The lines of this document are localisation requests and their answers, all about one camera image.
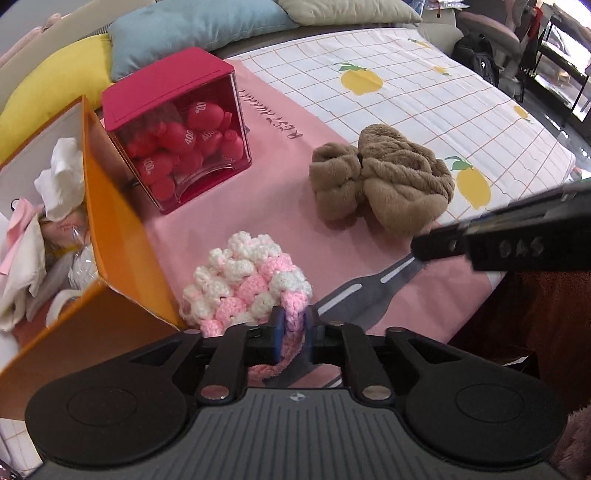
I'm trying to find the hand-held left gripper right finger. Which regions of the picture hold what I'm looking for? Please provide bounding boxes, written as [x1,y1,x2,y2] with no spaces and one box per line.
[302,306,468,401]

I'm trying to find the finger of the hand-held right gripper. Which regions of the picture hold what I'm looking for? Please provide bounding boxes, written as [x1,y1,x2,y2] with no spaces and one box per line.
[410,220,471,264]

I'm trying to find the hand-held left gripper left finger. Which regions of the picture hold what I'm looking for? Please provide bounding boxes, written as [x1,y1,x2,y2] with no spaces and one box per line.
[122,306,288,402]

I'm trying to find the pink and white crochet pouch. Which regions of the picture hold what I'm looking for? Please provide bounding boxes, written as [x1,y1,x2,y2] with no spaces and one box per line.
[178,231,314,380]

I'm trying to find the brown fuzzy cloth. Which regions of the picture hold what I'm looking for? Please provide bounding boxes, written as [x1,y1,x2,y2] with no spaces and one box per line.
[308,123,456,237]

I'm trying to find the orange cardboard box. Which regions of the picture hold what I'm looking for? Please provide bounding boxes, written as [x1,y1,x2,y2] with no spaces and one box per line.
[0,95,192,422]

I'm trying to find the frosted plastic drawstring bag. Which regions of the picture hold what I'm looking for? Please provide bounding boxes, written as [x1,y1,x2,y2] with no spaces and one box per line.
[46,244,100,306]

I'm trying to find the white bath mitt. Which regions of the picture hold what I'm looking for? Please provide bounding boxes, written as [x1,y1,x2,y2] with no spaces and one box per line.
[0,217,48,332]

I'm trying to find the reddish brown rug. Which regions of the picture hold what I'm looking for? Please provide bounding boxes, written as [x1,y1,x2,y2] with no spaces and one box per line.
[447,270,591,408]

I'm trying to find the pink and checked bed sheet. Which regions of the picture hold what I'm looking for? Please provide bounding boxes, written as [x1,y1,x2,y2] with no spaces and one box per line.
[139,25,578,388]

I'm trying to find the black backpack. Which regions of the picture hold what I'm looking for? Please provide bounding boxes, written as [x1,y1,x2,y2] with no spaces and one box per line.
[451,31,502,87]

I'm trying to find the black metal rack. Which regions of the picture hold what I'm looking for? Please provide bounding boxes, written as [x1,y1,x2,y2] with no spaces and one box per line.
[522,0,591,124]

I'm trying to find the pink padded chair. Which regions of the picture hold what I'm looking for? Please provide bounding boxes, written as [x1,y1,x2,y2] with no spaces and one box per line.
[456,0,529,95]

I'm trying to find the pink fluffy cloth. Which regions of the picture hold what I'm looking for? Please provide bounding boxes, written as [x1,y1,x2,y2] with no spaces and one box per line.
[549,406,591,468]

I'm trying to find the red transparent box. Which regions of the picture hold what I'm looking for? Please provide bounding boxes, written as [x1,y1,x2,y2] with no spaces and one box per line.
[100,47,253,215]

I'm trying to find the beige pillow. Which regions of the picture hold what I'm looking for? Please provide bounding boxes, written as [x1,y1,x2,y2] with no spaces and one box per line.
[277,0,423,27]

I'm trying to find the blue pillow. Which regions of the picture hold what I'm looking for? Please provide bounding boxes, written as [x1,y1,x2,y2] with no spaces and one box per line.
[107,1,301,83]

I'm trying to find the yellow pillow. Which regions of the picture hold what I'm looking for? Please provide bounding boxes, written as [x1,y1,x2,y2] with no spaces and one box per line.
[0,33,116,163]

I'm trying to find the beige upholstered headboard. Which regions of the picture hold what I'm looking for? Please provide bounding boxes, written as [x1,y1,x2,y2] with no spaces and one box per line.
[0,0,158,86]

